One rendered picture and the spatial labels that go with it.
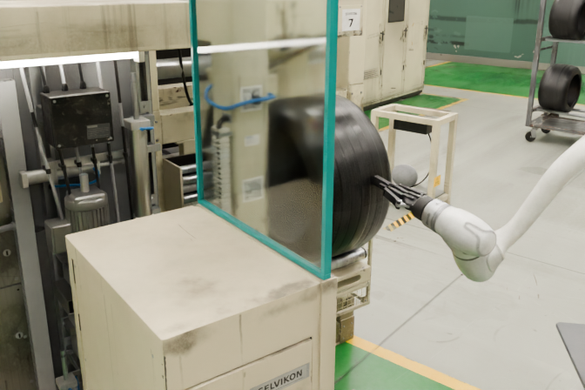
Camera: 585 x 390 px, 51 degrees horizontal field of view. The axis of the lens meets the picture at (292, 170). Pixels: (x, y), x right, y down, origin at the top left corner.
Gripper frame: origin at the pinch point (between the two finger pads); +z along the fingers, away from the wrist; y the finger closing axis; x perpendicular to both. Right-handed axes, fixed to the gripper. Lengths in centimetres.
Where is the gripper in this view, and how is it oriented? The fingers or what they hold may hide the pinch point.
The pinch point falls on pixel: (382, 184)
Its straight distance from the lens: 196.8
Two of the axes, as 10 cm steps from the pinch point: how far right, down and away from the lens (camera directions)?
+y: -8.1, 1.8, -5.6
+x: -0.9, 9.1, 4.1
